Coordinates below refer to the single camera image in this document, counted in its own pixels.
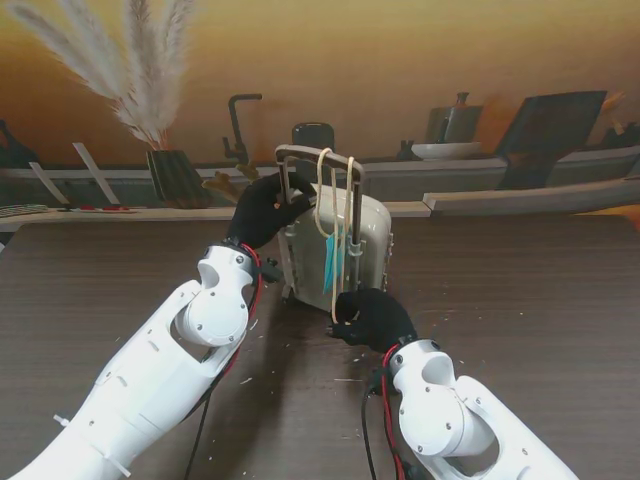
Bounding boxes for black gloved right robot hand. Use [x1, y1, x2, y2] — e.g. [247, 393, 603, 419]
[327, 288, 419, 356]

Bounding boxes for teal luggage tag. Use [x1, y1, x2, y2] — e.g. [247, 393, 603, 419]
[322, 227, 346, 294]

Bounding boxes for white pampas grass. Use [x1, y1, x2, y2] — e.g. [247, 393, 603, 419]
[9, 0, 199, 146]

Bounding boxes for red right wrist cable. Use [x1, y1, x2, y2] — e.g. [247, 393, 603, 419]
[379, 344, 409, 480]

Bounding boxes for black canister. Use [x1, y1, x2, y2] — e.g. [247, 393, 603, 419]
[292, 122, 336, 151]

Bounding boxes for green ribbed vase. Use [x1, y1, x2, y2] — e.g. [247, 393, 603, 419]
[146, 148, 214, 210]

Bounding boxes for black tilted tablet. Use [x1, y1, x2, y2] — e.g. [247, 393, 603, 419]
[494, 89, 607, 190]

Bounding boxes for small grey toy suitcase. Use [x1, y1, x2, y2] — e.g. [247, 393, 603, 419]
[273, 143, 396, 312]

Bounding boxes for white flat stick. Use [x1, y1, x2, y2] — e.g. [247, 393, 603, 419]
[72, 142, 122, 205]
[28, 162, 71, 206]

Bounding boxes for grey lidded pot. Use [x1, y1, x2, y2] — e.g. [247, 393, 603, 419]
[425, 90, 484, 145]

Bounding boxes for white bowl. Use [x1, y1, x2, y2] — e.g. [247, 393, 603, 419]
[410, 141, 482, 161]

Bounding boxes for red left wrist cable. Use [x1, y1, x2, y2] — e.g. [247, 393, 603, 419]
[219, 244, 264, 381]

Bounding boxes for cream tag string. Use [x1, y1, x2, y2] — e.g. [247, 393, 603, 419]
[315, 147, 357, 321]

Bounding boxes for red wrist cable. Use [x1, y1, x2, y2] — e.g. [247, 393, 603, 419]
[379, 344, 409, 480]
[219, 244, 264, 381]

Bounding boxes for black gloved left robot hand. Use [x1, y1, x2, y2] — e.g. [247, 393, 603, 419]
[227, 173, 317, 251]

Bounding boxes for dark bent faucet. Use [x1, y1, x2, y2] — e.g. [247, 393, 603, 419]
[223, 93, 264, 166]

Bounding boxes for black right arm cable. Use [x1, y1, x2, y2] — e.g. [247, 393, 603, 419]
[360, 379, 381, 480]

